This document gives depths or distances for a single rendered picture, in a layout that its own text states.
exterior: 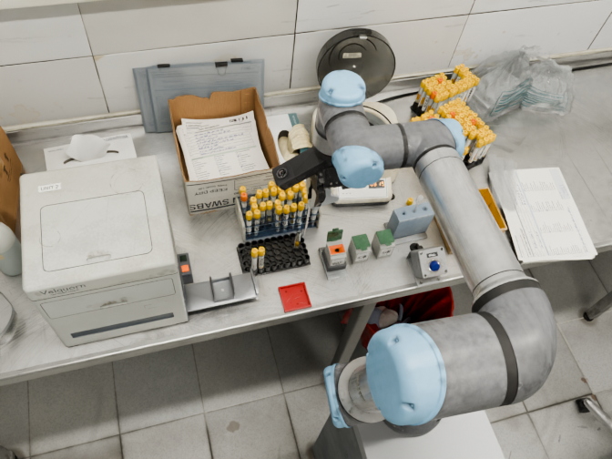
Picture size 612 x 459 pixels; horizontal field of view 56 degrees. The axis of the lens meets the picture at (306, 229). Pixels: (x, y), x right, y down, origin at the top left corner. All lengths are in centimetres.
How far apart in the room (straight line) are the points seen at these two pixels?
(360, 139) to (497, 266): 29
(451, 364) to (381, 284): 80
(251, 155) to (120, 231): 52
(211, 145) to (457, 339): 105
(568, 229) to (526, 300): 98
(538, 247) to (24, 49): 139
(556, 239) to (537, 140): 37
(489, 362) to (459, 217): 24
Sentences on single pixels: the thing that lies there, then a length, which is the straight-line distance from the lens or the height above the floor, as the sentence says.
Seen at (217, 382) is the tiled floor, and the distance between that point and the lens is 225.
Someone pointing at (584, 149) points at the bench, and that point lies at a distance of 197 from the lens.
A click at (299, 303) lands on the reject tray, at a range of 141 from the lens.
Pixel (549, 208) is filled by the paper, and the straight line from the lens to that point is 175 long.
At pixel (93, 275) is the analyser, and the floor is 117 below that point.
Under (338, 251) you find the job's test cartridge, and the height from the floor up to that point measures 94.
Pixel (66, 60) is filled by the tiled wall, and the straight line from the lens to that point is 158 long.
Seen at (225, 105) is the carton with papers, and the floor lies 97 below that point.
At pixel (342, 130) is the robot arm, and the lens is 93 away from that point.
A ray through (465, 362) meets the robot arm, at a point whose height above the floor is 155.
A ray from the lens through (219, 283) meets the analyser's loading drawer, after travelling 138.
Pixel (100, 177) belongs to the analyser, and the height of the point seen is 117.
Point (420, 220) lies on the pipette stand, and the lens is 149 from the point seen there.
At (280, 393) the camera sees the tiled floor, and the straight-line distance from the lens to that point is 224.
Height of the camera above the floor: 216
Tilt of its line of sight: 58 degrees down
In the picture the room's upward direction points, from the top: 10 degrees clockwise
